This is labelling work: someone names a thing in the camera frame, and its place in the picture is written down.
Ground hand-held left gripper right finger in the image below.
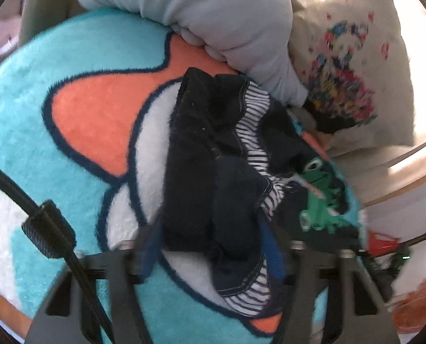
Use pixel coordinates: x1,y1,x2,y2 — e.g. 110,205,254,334
259,218,402,344

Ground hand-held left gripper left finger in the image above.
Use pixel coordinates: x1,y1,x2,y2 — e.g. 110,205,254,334
26,216,164,344

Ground red object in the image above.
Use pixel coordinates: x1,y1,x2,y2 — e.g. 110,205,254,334
368,233,402,256

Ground white cloth with orange print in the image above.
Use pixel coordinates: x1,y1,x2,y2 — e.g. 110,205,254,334
388,278,426,335

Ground curved wooden rim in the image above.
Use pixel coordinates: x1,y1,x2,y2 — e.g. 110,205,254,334
356,158,426,205

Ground turquoise printed plush blanket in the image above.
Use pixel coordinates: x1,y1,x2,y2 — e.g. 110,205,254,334
0,7,369,344

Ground white cushion with colourful print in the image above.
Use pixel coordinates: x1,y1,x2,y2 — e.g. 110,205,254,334
287,0,416,151

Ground grey pillow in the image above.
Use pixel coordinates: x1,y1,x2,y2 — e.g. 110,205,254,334
75,0,310,108

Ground beige upholstered headboard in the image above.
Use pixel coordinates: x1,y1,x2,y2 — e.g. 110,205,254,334
18,0,82,45

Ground black cable with knurled connector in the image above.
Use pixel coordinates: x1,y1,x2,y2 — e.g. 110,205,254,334
0,159,114,344

